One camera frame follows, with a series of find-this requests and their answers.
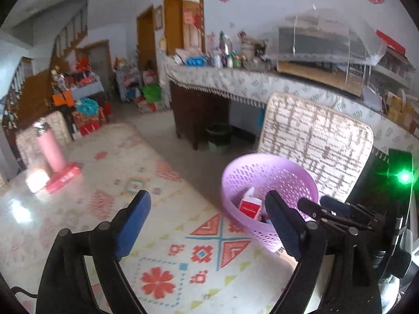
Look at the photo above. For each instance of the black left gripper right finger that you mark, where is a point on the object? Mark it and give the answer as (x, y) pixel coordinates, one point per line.
(351, 287)

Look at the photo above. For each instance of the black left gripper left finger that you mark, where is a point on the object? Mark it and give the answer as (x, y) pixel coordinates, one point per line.
(65, 286)

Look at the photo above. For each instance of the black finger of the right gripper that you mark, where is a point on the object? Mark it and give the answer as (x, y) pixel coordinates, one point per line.
(344, 214)

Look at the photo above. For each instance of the red and white carton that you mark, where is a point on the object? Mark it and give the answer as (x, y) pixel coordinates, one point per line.
(250, 205)

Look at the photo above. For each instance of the green floor trash bin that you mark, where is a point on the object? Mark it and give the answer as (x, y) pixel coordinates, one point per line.
(219, 137)

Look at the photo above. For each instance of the patterned chair right side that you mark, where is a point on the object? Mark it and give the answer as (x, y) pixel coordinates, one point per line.
(330, 145)

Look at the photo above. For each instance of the patterned chair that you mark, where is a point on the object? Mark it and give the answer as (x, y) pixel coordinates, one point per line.
(27, 143)
(330, 145)

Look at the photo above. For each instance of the purple plastic basket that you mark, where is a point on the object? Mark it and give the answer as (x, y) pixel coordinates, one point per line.
(264, 173)

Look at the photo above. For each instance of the long red box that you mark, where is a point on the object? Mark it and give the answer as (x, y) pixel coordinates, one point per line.
(62, 178)

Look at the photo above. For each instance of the white tissue pack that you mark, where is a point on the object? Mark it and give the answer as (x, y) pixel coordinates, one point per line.
(36, 180)

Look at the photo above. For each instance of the pink thermos bottle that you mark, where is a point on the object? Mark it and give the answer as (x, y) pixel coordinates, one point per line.
(49, 145)

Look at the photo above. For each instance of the patterned chair far side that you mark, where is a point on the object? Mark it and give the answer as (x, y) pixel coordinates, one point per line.
(27, 143)

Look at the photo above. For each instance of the mesh food cover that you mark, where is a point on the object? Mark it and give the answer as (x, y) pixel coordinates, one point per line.
(325, 36)

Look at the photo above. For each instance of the sideboard with patterned cloth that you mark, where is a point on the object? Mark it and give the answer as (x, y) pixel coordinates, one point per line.
(255, 88)

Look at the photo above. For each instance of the wooden staircase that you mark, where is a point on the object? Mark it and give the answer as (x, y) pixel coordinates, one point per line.
(30, 96)

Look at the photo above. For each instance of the green plastic bucket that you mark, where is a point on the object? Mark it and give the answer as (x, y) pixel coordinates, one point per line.
(152, 93)

